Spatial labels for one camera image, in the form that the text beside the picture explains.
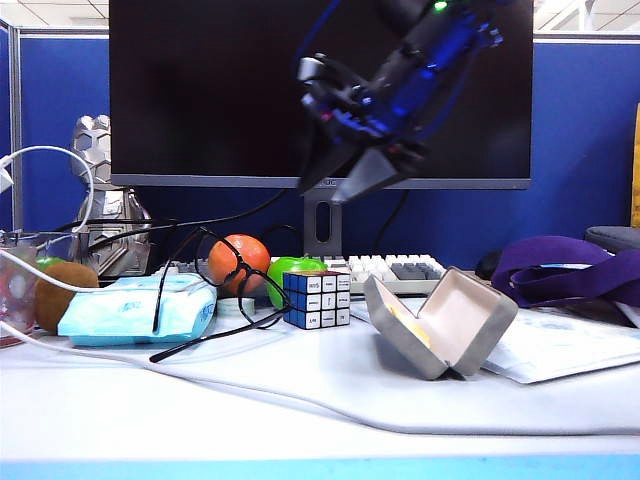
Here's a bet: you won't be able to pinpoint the grey felt glasses case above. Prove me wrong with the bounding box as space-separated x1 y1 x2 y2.
362 266 520 382

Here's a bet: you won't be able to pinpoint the black framed glasses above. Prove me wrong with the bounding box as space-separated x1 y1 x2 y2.
149 226 293 365

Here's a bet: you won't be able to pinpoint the Rubik's cube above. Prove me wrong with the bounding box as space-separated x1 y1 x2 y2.
282 270 352 331

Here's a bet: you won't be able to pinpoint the light blue wet wipes pack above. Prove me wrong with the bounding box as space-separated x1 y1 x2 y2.
56 273 219 348

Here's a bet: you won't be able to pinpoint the yellow lens cleaning cloth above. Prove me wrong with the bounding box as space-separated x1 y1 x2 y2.
388 303 434 350

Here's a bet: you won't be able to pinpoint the silver angular figurine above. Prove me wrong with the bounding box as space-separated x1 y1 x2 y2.
67 114 153 279

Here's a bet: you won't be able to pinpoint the purple strap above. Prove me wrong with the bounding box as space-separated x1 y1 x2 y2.
488 235 640 330

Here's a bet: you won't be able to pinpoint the grey partition post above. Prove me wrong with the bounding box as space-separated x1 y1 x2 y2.
8 27 24 234

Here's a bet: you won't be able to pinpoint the white paper documents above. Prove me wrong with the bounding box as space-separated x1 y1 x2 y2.
349 296 640 386

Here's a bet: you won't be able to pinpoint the black computer mouse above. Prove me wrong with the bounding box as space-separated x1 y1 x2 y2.
473 249 505 281

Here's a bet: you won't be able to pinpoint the yellow paper bag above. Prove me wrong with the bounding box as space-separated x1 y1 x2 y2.
627 102 640 229

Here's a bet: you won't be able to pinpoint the brown kiwi fruit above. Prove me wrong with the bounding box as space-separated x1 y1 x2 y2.
33 261 100 335

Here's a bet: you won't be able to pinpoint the grey fabric laptop sleeve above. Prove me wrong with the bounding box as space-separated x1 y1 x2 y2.
583 225 640 257

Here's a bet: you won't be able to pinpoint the long white cable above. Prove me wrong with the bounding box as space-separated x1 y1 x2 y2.
0 249 640 437

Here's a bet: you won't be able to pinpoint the large green apple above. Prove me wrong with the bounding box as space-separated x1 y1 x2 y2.
266 256 328 310

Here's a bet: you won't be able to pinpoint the clear glass cup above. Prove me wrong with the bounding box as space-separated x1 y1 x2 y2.
0 231 76 350

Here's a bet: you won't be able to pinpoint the black computer monitor with stand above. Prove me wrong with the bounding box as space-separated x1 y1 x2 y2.
108 0 535 260

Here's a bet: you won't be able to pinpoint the black cable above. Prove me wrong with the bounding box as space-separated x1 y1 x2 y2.
49 188 290 254
373 189 410 251
258 223 303 251

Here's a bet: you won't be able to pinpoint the long blue arm cable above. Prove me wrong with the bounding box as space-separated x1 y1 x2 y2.
293 0 349 69

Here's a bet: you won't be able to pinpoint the white grey mechanical keyboard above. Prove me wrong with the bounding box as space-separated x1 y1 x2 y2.
152 253 450 297

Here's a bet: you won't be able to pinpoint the white cable with plug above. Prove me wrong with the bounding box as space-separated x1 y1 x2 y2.
0 145 95 236

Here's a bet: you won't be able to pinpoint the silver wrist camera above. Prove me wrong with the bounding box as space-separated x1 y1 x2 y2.
297 55 331 86

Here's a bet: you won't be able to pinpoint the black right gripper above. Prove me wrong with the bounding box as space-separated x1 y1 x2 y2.
298 74 432 205

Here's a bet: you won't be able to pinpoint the orange fruit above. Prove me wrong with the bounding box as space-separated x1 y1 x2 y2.
207 233 272 296

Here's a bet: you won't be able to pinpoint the white tape roll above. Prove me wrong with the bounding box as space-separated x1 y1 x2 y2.
215 296 257 318

